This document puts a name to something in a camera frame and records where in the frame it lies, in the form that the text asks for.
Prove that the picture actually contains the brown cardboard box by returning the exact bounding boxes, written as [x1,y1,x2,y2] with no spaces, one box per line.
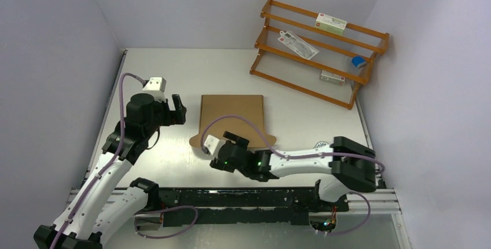
[189,94,277,148]

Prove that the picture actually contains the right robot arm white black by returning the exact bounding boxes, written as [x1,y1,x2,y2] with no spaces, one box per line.
[202,132,379,211]

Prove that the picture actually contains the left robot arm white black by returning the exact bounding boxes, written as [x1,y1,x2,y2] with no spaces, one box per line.
[34,93,186,248]

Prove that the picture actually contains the small white box lower shelf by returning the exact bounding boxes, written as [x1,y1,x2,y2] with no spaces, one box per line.
[320,70,345,86]

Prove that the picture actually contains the green white small box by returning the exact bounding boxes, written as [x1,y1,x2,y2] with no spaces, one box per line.
[314,13,348,35]

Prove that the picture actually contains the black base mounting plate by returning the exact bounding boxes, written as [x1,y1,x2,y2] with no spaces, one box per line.
[142,187,349,227]

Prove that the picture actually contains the orange wooden shelf rack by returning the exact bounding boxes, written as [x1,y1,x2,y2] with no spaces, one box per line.
[250,0,390,109]

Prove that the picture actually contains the clear plastic packaged item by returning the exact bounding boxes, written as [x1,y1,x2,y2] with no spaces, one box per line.
[278,31,319,60]

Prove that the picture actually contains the blue white eraser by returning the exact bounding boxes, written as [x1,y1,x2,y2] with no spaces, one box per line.
[351,56,368,69]

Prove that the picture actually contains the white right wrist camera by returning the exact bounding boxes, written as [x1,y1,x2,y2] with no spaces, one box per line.
[201,135,225,158]

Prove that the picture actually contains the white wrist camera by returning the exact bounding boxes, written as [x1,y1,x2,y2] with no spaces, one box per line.
[142,77,167,102]
[201,135,225,158]

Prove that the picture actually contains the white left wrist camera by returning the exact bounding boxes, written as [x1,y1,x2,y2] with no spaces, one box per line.
[142,77,167,102]

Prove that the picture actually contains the aluminium frame rails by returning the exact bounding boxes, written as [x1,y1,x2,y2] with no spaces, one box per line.
[52,188,413,249]

